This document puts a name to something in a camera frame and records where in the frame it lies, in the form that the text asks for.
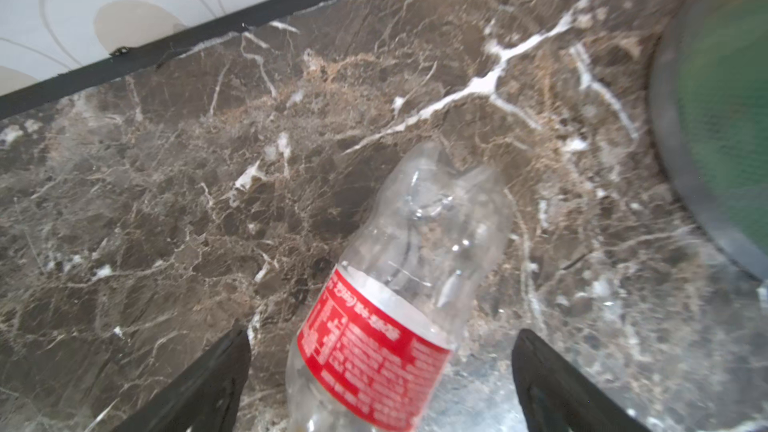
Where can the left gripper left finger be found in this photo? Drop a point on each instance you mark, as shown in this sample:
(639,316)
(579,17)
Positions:
(205,396)

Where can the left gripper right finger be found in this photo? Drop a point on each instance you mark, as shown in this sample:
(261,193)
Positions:
(556,396)

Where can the red label clear bottle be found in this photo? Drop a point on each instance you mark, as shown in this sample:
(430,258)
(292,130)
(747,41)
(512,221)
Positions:
(372,350)

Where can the green lined mesh waste bin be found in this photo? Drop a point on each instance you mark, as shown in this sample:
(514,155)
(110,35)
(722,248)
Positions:
(708,108)

